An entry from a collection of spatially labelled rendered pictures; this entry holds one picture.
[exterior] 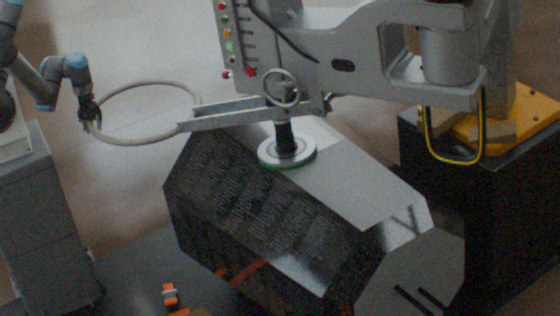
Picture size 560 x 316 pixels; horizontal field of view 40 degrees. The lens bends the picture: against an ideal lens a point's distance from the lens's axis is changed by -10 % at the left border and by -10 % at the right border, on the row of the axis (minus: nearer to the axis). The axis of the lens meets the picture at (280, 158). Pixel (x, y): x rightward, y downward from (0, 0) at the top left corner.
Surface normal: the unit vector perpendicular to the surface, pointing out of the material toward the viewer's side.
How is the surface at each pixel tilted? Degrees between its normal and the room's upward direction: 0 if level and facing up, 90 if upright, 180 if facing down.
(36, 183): 90
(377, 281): 90
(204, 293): 0
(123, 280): 0
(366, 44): 90
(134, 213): 0
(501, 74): 90
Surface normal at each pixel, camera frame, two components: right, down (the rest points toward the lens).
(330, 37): -0.47, 0.54
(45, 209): 0.44, 0.43
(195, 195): -0.69, -0.30
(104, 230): -0.15, -0.83
